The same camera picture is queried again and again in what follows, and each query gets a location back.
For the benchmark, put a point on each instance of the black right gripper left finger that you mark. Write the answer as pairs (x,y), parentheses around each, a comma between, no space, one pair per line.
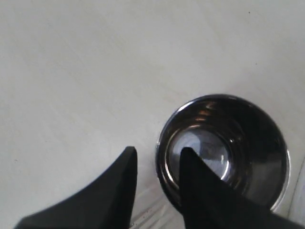
(106,203)

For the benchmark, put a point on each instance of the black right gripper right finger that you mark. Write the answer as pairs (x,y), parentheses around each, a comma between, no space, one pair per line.
(209,203)

